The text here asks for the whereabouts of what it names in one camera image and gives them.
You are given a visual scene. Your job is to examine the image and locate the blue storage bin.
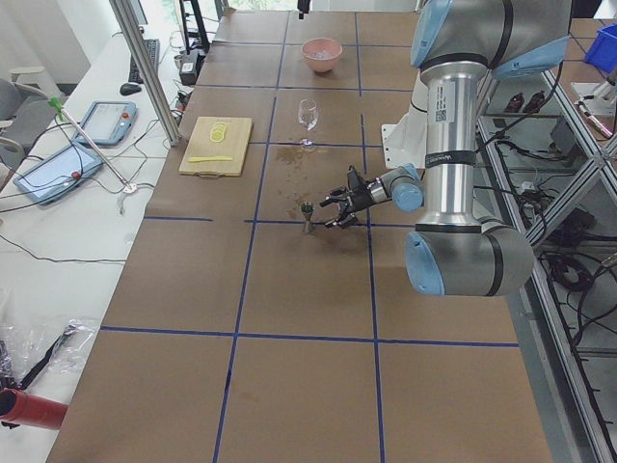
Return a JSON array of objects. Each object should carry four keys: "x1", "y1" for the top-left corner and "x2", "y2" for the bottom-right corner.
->
[{"x1": 584, "y1": 24, "x2": 617, "y2": 73}]

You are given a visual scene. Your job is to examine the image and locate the red cylinder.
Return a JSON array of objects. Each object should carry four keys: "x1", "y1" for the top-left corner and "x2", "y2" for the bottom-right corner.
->
[{"x1": 1, "y1": 389, "x2": 68, "y2": 430}]

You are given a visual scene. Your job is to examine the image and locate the black keyboard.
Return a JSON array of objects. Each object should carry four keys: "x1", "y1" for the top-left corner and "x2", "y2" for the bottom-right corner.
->
[{"x1": 128, "y1": 38, "x2": 161, "y2": 84}]

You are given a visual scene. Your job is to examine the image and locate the black power supply box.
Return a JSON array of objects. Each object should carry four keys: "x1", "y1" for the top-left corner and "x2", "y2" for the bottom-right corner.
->
[{"x1": 179, "y1": 48, "x2": 206, "y2": 86}]

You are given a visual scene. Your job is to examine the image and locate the blue teach pendant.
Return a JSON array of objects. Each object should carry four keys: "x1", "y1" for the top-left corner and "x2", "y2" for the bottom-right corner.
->
[
  {"x1": 79, "y1": 100, "x2": 137, "y2": 147},
  {"x1": 13, "y1": 144, "x2": 103, "y2": 205}
]

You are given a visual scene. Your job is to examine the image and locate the silver rod green tip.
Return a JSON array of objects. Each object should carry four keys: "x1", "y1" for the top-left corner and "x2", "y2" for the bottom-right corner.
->
[{"x1": 48, "y1": 96, "x2": 138, "y2": 194}]

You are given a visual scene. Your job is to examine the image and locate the aluminium frame post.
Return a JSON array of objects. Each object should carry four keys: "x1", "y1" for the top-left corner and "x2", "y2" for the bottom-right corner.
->
[{"x1": 109, "y1": 0, "x2": 181, "y2": 147}]

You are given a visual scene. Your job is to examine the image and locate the clear plastic bag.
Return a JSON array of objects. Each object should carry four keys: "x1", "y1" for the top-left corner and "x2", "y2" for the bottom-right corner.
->
[{"x1": 1, "y1": 316, "x2": 100, "y2": 391}]

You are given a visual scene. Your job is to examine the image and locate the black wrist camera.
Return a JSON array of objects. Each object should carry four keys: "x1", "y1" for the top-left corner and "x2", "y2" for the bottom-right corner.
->
[{"x1": 346, "y1": 165, "x2": 365, "y2": 192}]

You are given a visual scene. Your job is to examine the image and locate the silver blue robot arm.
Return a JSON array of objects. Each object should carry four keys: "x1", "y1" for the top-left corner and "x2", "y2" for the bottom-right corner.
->
[{"x1": 326, "y1": 1, "x2": 572, "y2": 296}]

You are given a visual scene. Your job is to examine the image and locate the black computer mouse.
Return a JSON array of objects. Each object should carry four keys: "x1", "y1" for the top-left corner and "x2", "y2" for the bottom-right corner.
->
[{"x1": 119, "y1": 82, "x2": 142, "y2": 96}]

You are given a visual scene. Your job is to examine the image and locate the pink ribbed bowl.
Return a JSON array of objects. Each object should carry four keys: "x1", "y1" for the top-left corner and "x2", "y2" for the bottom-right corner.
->
[{"x1": 302, "y1": 38, "x2": 343, "y2": 73}]

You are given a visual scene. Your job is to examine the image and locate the yellow plastic knife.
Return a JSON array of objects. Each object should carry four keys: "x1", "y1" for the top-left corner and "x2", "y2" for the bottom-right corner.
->
[{"x1": 188, "y1": 155, "x2": 234, "y2": 163}]

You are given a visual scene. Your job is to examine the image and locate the far blue teach pendant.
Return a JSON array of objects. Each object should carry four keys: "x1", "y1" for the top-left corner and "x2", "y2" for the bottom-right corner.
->
[{"x1": 79, "y1": 100, "x2": 137, "y2": 147}]

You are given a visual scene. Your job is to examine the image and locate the clear wine glass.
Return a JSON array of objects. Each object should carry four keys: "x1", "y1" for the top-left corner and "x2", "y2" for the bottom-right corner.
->
[{"x1": 297, "y1": 98, "x2": 319, "y2": 150}]

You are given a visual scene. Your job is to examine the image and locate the bamboo cutting board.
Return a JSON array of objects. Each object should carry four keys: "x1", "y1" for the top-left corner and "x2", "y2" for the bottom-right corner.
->
[{"x1": 178, "y1": 117, "x2": 253, "y2": 177}]

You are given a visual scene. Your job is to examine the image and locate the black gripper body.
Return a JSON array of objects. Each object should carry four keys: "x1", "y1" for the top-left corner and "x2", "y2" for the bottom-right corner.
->
[{"x1": 345, "y1": 180, "x2": 375, "y2": 214}]

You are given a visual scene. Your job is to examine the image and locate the steel cocktail jigger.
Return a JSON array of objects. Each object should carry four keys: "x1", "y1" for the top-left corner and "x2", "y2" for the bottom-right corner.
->
[{"x1": 300, "y1": 202, "x2": 314, "y2": 234}]

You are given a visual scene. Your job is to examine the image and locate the pile of clear ice cubes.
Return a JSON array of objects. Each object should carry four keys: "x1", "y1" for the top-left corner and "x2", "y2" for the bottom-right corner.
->
[{"x1": 308, "y1": 49, "x2": 335, "y2": 61}]

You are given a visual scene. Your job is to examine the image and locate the near blue teach pendant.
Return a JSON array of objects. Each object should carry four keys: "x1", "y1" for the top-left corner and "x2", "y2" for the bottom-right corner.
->
[{"x1": 13, "y1": 144, "x2": 103, "y2": 205}]

